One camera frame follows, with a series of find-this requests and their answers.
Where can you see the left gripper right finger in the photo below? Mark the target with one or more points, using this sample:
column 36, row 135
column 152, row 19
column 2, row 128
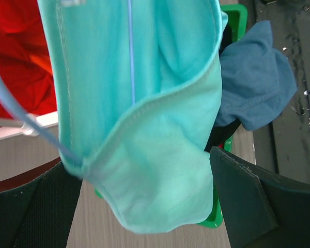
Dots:
column 260, row 208

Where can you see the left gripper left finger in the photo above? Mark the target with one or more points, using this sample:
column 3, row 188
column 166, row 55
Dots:
column 37, row 207

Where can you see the blue wire hanger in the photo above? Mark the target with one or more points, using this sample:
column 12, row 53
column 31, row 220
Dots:
column 12, row 106

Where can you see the dark blue t shirt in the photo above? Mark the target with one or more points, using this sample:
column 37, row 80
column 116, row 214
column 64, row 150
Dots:
column 258, row 81

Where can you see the light teal t shirt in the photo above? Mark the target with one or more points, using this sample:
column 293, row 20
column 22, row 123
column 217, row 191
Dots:
column 138, row 88

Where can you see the black t shirt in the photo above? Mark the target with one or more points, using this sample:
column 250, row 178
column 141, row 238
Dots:
column 219, row 135

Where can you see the hanging red t shirt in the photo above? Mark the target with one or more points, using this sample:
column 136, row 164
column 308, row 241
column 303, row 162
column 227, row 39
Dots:
column 25, row 65

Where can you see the white clothes rack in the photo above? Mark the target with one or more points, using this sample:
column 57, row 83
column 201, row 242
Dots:
column 21, row 149

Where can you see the green plastic tray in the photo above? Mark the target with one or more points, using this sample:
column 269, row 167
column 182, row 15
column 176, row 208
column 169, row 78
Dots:
column 235, row 29

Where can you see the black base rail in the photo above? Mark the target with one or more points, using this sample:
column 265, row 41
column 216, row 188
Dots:
column 283, row 146

